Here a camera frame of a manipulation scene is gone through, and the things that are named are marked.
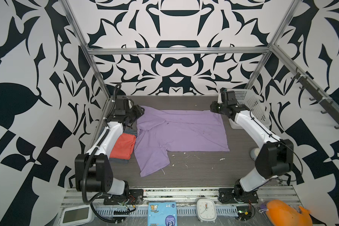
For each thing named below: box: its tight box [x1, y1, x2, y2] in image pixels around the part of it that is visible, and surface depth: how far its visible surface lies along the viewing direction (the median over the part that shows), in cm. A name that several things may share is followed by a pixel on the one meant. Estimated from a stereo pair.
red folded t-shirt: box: [109, 133, 136, 160], surface depth 88 cm
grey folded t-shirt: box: [108, 127, 138, 165], surface depth 86 cm
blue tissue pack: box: [147, 201, 178, 226], surface depth 66 cm
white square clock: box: [196, 198, 218, 223], surface depth 69 cm
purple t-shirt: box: [133, 105, 230, 178], surface depth 98 cm
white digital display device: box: [60, 204, 94, 226], surface depth 67 cm
